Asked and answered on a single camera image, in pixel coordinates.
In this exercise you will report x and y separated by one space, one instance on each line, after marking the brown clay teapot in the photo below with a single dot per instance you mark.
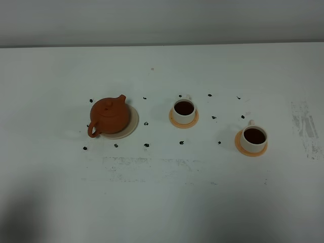
108 116

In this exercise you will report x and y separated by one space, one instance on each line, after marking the orange coaster near teapot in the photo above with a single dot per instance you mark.
183 126

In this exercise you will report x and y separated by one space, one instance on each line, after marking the white teacup near teapot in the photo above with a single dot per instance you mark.
184 109

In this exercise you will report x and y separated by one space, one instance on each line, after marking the beige round teapot coaster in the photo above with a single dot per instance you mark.
129 129

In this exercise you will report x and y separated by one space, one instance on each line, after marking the orange coaster far right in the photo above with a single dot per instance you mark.
243 151

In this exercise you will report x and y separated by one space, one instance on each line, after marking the white teacup far right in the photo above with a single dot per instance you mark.
254 138

